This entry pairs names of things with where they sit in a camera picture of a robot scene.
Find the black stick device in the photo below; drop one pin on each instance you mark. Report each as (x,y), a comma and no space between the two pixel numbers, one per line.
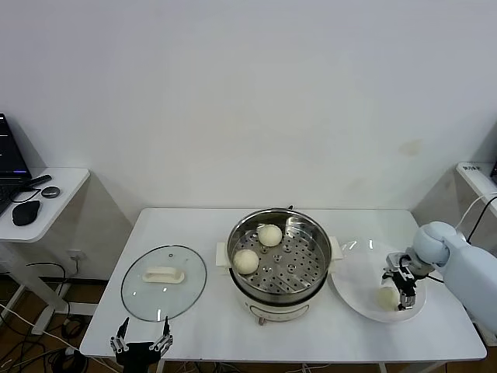
(39,180)

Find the black computer mouse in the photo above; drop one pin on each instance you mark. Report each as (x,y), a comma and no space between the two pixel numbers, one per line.
(26,213)

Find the black round puck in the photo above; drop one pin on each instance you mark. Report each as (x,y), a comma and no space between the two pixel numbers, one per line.
(50,192)

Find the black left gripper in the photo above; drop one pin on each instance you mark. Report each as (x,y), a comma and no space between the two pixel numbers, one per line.
(137,353)

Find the white round plate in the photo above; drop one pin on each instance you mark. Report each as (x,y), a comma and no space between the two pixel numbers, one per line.
(357,279)

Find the white steamed baozi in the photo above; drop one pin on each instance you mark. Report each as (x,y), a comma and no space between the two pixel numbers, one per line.
(387,300)
(245,262)
(269,235)

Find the white side table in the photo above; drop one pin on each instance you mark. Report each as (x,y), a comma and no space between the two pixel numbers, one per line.
(58,210)
(477,176)

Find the black laptop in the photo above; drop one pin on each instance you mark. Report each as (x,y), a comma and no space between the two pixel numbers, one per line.
(7,155)

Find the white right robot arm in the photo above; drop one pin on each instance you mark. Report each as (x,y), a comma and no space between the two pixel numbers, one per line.
(466,264)

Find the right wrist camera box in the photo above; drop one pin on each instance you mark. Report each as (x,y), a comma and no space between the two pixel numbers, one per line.
(397,261)

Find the stainless steel steamer basket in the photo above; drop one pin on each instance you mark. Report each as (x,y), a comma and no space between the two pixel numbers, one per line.
(310,237)

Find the white wall socket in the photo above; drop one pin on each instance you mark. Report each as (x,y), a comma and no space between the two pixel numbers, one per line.
(75,255)

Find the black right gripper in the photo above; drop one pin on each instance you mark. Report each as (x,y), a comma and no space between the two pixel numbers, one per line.
(404,283)

